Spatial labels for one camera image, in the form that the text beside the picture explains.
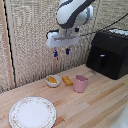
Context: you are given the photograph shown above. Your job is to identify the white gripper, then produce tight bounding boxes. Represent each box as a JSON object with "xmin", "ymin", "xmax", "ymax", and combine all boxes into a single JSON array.
[{"xmin": 45, "ymin": 28, "xmax": 81, "ymax": 58}]

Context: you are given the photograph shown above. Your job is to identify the white bowl with hot dog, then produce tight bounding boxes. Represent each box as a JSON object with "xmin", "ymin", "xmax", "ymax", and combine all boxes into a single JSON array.
[{"xmin": 45, "ymin": 74, "xmax": 62, "ymax": 89}]

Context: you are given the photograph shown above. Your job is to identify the white floral-rimmed plate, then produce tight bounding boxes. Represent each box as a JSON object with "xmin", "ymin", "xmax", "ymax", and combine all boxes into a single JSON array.
[{"xmin": 8, "ymin": 96, "xmax": 57, "ymax": 128}]

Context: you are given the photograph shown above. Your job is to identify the yellow sponge block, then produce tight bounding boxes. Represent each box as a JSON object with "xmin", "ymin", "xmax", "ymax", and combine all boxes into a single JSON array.
[{"xmin": 61, "ymin": 75, "xmax": 74, "ymax": 87}]

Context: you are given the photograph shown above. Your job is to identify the pink cup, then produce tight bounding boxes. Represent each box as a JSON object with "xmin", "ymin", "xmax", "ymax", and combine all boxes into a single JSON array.
[{"xmin": 73, "ymin": 74, "xmax": 89, "ymax": 94}]

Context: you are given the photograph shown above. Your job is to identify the black toaster oven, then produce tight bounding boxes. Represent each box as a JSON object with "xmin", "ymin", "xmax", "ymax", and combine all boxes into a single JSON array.
[{"xmin": 85, "ymin": 28, "xmax": 128, "ymax": 81}]

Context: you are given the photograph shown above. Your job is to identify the black cable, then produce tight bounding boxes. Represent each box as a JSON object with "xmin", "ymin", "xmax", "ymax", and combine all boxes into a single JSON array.
[{"xmin": 79, "ymin": 12, "xmax": 128, "ymax": 37}]

